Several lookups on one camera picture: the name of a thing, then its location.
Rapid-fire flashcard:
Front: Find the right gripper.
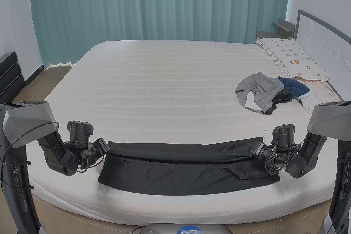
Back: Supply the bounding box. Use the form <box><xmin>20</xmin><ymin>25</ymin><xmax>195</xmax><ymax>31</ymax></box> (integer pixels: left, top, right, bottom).
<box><xmin>251</xmin><ymin>142</ymin><xmax>272</xmax><ymax>163</ymax></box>

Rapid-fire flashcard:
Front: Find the black T-shirt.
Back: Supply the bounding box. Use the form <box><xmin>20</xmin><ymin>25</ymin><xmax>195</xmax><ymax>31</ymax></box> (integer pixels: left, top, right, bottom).
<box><xmin>97</xmin><ymin>136</ymin><xmax>281</xmax><ymax>196</ymax></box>

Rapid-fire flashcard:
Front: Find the grey bedside table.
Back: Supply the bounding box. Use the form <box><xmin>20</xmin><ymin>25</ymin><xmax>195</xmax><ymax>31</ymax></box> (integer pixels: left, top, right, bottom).
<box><xmin>256</xmin><ymin>18</ymin><xmax>296</xmax><ymax>41</ymax></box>

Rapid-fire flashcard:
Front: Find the pile of clothes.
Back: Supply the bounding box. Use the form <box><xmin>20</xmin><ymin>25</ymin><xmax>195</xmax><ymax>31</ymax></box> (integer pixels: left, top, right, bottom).
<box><xmin>235</xmin><ymin>72</ymin><xmax>320</xmax><ymax>115</ymax></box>

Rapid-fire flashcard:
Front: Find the bed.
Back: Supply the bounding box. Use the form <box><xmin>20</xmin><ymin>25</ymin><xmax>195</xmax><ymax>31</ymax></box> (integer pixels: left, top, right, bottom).
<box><xmin>27</xmin><ymin>9</ymin><xmax>351</xmax><ymax>224</ymax></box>

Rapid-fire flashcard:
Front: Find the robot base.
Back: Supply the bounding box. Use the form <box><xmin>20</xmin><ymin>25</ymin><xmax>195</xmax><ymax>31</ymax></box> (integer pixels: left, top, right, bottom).
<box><xmin>138</xmin><ymin>222</ymin><xmax>230</xmax><ymax>234</ymax></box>

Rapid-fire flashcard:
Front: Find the white printed pillow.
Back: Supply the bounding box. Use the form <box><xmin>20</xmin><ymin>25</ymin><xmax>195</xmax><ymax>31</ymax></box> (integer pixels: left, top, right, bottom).
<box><xmin>255</xmin><ymin>37</ymin><xmax>330</xmax><ymax>82</ymax></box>

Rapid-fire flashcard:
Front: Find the black chest of drawers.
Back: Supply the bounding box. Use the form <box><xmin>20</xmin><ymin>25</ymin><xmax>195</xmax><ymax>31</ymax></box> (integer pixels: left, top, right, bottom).
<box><xmin>0</xmin><ymin>52</ymin><xmax>26</xmax><ymax>104</ymax></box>

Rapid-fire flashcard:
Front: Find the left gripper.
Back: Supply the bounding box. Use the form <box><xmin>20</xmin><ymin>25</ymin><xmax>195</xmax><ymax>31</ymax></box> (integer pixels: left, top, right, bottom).
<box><xmin>88</xmin><ymin>137</ymin><xmax>111</xmax><ymax>161</ymax></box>

